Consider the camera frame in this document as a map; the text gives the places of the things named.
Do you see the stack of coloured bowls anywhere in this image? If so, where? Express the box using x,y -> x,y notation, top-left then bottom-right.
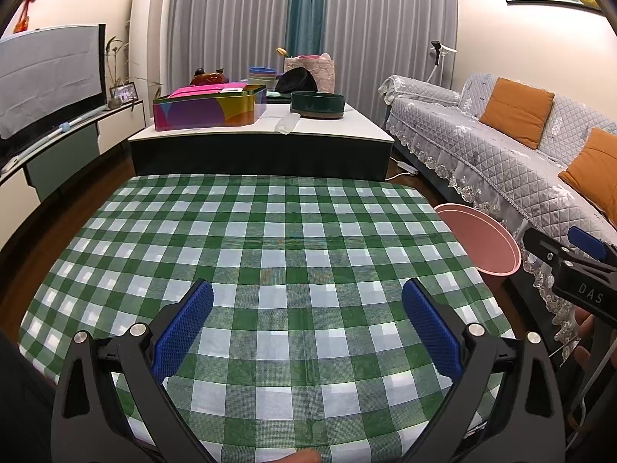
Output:
247,66 -> 278,90

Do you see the white standing air conditioner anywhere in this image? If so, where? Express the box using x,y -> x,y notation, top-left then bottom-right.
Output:
129,0 -> 174,102

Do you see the black hat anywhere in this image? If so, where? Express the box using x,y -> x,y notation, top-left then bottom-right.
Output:
275,68 -> 319,95

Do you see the colourful tin box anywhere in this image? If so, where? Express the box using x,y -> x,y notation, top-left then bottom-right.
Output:
153,84 -> 267,132

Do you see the white stick with blue ball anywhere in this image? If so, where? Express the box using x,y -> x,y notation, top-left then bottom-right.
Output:
0,108 -> 107,174

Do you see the grey curtain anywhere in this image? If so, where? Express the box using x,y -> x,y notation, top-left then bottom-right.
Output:
166,0 -> 295,85
324,0 -> 459,92

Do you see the brown teapot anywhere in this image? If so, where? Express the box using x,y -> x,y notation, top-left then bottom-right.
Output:
189,68 -> 227,88

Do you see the dark green bowl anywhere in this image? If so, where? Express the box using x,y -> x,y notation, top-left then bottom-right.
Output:
290,91 -> 345,120

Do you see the teal curtain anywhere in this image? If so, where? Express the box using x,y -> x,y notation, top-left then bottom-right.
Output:
285,0 -> 329,59

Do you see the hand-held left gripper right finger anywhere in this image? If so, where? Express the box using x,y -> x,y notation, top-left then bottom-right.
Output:
401,277 -> 567,463

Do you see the sofa with grey quilted cover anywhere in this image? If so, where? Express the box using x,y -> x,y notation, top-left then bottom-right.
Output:
377,73 -> 617,348

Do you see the person's right hand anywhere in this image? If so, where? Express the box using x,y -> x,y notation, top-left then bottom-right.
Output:
573,309 -> 599,368

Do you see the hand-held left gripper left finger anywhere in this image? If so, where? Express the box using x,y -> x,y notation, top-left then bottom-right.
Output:
51,279 -> 215,463

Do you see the translucent plastic sleeve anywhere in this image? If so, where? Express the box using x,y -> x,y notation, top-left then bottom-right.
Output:
274,113 -> 302,135

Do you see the television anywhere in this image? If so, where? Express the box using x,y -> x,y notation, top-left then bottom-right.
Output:
0,24 -> 108,155

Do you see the pink quilted bag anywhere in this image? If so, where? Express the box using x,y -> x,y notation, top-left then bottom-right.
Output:
283,53 -> 335,93

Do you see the white top coffee table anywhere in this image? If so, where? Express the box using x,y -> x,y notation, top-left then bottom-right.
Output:
128,89 -> 395,181

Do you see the white floor stand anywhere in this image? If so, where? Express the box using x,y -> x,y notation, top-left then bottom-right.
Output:
427,40 -> 458,83

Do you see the white cable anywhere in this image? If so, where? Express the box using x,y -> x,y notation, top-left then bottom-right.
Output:
566,342 -> 617,449

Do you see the orange cushion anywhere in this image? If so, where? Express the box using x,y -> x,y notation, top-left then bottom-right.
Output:
558,128 -> 617,227
479,77 -> 555,150

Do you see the bamboo plant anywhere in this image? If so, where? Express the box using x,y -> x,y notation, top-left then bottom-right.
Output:
103,36 -> 127,109

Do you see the green checkered tablecloth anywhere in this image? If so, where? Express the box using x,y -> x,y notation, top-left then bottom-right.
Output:
18,174 -> 516,463

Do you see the television cabinet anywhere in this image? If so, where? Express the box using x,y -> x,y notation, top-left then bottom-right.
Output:
0,100 -> 146,203

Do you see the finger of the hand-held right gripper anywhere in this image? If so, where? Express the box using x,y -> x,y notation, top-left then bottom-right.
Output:
523,228 -> 579,271
567,226 -> 617,261

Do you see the pink plastic bin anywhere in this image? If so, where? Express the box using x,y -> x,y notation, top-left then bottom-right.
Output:
433,203 -> 522,277

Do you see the photo frame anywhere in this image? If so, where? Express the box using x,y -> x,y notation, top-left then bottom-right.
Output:
109,83 -> 138,104

